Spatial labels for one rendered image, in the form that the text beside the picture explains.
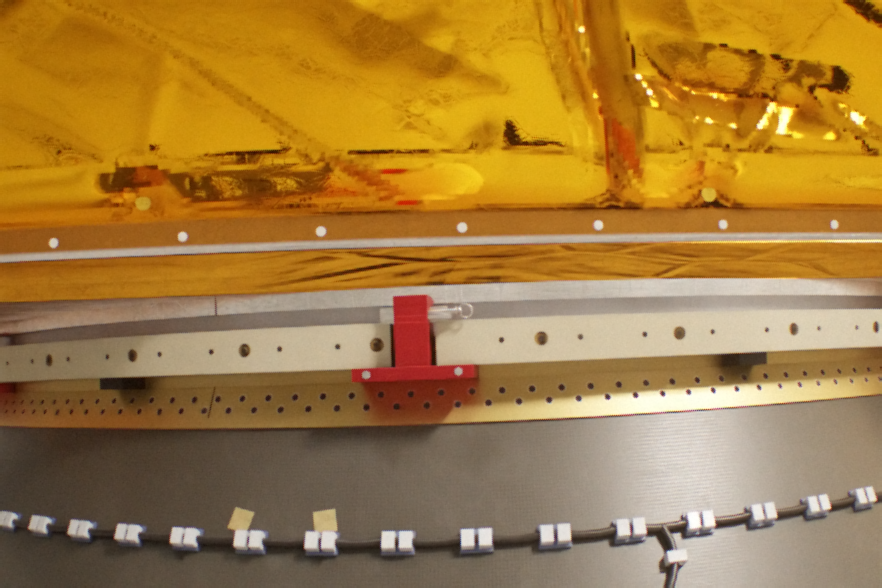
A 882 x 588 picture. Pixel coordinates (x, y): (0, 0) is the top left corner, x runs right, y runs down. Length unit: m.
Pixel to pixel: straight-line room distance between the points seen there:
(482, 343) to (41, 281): 0.50
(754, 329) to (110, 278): 0.72
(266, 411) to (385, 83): 0.38
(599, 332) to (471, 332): 0.14
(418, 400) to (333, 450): 0.10
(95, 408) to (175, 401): 0.13
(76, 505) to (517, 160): 0.66
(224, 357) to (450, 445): 0.26
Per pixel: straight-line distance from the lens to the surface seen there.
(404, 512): 1.52
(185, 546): 1.59
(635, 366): 1.62
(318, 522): 1.54
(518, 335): 1.54
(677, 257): 1.68
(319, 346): 1.56
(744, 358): 1.63
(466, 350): 1.54
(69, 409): 1.81
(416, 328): 1.53
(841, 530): 1.64
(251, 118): 1.59
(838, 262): 1.75
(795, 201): 1.73
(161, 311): 1.71
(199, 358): 1.62
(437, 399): 1.57
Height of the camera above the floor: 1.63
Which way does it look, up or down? 4 degrees up
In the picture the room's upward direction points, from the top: 2 degrees counter-clockwise
